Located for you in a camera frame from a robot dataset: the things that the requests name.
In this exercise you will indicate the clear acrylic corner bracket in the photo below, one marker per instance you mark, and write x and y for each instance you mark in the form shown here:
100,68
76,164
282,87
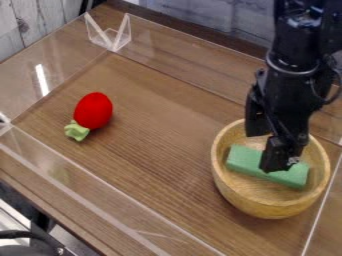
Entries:
108,38

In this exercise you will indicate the brown wooden bowl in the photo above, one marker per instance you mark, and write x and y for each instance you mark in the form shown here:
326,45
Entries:
259,197

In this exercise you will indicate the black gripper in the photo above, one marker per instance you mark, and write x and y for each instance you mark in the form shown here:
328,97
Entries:
288,92

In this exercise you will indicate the green rectangular block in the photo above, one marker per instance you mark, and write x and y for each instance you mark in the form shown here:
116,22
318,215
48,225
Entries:
243,161

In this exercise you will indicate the red plush strawberry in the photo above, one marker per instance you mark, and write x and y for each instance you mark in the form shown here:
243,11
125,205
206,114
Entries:
91,115

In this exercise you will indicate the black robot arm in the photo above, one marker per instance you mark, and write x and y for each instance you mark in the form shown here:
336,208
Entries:
307,32

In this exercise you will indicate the black metal bracket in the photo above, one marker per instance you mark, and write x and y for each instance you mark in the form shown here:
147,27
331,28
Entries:
48,244

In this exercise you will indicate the clear acrylic tray wall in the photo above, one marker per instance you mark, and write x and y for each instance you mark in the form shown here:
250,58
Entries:
107,218

